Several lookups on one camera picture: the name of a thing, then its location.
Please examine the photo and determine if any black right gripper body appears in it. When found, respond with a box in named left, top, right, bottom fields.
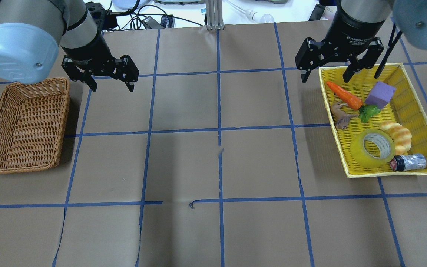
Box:
left=322, top=7, right=384, bottom=64

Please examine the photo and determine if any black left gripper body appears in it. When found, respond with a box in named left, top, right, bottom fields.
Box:
left=62, top=34, right=117, bottom=77

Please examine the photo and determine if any yellow tape roll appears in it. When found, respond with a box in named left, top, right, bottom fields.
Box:
left=350, top=129, right=396, bottom=168

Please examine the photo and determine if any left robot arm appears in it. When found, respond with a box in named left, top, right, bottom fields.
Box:
left=0, top=0, right=139, bottom=92

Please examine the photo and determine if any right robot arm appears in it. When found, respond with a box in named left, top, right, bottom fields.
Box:
left=295, top=0, right=427, bottom=83

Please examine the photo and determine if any purple foam block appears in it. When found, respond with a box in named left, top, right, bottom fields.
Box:
left=364, top=81, right=397, bottom=110

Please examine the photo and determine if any black power adapter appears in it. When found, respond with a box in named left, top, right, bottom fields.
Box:
left=141, top=16, right=165, bottom=29

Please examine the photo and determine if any orange toy carrot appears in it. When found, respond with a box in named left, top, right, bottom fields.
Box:
left=326, top=81, right=381, bottom=123

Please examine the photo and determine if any light bulb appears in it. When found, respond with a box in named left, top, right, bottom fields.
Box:
left=244, top=10, right=275, bottom=23

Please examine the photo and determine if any brown toy dinosaur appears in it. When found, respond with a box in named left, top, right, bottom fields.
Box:
left=330, top=102, right=359, bottom=130

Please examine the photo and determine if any brown wicker basket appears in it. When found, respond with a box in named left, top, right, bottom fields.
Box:
left=0, top=77, right=70, bottom=174

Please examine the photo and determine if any yellow plastic basket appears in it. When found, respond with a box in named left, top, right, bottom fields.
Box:
left=318, top=63, right=427, bottom=178

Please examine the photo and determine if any toy croissant bread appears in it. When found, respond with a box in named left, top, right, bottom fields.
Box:
left=380, top=121, right=412, bottom=155

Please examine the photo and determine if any aluminium frame post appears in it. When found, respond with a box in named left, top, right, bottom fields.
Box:
left=205, top=0, right=224, bottom=30

